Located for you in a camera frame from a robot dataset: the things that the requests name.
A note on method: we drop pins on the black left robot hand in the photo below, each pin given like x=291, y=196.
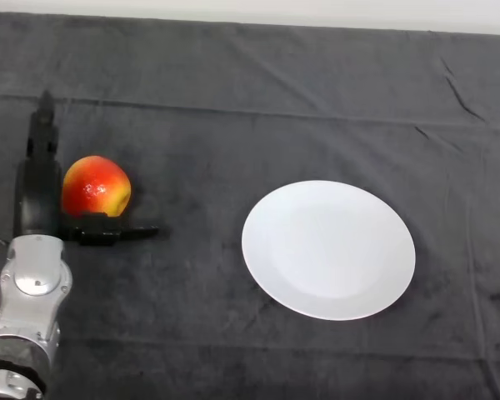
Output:
x=37, y=196

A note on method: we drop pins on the red yellow apple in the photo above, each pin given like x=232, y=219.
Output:
x=96, y=185

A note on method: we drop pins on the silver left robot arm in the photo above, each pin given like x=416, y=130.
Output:
x=29, y=291

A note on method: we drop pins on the white round plate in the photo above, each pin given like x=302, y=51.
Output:
x=329, y=252

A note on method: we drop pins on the black cloth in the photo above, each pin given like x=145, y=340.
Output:
x=233, y=104

